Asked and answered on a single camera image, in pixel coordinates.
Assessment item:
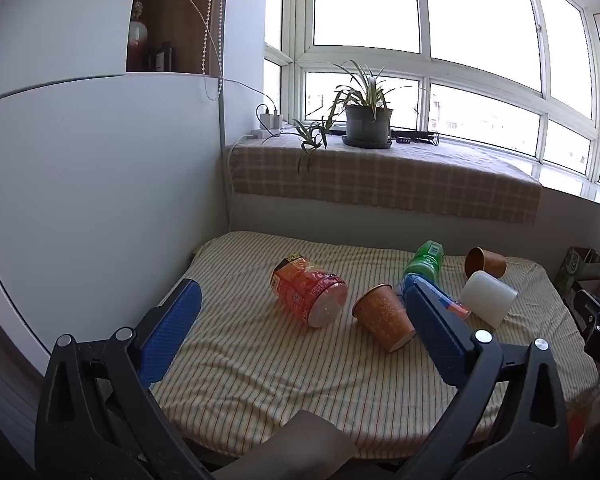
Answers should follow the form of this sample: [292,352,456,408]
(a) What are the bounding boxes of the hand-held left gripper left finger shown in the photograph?
[35,278,216,480]

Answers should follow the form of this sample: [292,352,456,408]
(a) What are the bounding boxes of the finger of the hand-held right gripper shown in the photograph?
[573,289,600,333]

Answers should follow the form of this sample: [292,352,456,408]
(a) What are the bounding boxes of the green plastic bottle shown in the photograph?
[403,239,446,281]

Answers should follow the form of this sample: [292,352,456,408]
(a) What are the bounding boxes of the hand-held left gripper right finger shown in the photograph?
[395,278,584,480]

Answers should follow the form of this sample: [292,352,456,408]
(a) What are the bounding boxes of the white plastic cup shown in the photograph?
[460,270,519,329]

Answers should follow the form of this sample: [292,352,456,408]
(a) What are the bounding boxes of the blue orange packet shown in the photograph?
[397,273,473,319]

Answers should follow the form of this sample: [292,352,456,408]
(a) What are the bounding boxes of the red white vase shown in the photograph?
[128,0,154,72]

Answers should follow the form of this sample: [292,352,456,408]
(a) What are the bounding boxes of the brown paper cup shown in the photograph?
[351,283,416,353]
[464,246,508,280]

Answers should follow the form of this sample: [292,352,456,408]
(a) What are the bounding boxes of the white bead cord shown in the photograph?
[203,0,227,102]

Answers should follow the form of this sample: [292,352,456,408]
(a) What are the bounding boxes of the white wall cabinet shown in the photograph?
[0,0,268,466]

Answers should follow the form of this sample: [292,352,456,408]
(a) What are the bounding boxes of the yellow striped bed sheet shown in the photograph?
[150,231,600,462]

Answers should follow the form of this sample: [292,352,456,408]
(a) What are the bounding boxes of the cardboard box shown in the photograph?
[554,246,600,297]

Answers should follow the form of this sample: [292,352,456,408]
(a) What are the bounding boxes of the beige checkered cloth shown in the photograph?
[228,134,544,225]

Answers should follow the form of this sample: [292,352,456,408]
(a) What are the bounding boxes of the white window frame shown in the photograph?
[263,0,600,196]

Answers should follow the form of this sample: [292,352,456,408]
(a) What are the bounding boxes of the white plug charger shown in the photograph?
[258,104,284,131]

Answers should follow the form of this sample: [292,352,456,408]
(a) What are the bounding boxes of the black flat device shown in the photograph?
[390,129,440,146]

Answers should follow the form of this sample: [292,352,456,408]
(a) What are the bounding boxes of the potted green plant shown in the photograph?
[261,59,423,177]

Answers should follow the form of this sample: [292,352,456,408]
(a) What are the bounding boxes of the orange plastic jar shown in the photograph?
[272,254,349,330]

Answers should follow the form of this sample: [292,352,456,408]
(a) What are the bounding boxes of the brown cushion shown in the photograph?
[214,409,357,480]

